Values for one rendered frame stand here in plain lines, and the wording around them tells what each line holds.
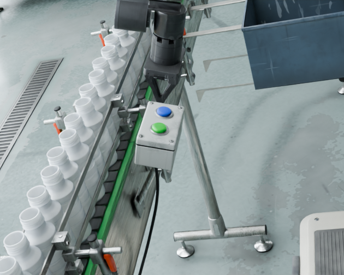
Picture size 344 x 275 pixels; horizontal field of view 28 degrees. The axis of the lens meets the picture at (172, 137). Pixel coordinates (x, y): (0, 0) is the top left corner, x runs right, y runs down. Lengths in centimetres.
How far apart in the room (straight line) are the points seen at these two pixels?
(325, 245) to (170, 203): 94
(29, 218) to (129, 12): 40
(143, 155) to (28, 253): 35
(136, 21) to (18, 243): 43
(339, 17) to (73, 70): 261
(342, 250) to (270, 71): 61
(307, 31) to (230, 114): 145
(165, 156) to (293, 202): 152
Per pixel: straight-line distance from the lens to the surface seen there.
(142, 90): 178
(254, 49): 211
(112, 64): 166
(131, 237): 152
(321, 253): 225
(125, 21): 124
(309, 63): 214
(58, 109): 160
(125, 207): 149
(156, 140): 136
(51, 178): 127
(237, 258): 266
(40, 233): 121
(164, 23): 123
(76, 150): 138
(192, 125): 233
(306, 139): 318
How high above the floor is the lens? 184
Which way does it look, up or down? 33 degrees down
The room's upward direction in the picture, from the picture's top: 17 degrees counter-clockwise
